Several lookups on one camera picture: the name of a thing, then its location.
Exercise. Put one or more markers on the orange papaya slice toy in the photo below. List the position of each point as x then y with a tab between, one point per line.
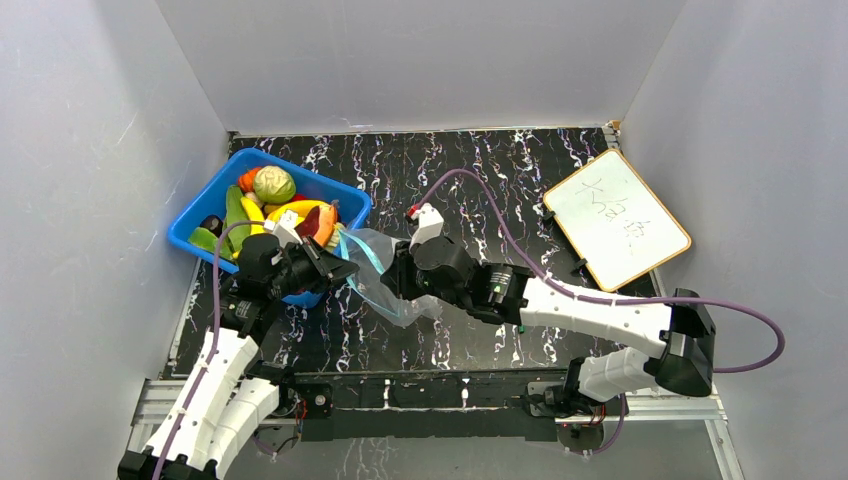
319	224

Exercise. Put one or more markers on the green cabbage toy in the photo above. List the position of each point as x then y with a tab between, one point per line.
274	185

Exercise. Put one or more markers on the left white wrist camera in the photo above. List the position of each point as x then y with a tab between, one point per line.
284	229

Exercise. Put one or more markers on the aluminium frame rail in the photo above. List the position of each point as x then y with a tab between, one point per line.
448	404

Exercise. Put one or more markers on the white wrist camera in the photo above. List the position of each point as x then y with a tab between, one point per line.
429	225
284	229

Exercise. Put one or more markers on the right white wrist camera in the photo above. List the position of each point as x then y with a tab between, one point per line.
429	225

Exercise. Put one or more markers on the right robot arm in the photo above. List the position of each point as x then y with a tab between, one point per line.
667	345

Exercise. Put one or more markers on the yellow bell pepper toy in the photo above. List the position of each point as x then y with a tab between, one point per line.
301	208

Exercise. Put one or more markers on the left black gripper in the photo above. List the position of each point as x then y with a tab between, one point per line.
331	266

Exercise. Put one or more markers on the clear zip top bag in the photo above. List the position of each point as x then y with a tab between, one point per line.
373	252

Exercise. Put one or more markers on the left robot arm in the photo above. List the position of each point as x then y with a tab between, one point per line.
228	393

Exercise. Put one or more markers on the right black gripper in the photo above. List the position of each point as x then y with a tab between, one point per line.
398	275

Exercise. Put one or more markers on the yellow banana toy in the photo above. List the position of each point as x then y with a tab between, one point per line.
254	214

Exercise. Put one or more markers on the white dry erase board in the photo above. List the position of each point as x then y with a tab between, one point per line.
614	221

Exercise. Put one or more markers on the blue plastic bin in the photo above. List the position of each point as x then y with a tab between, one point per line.
200	228

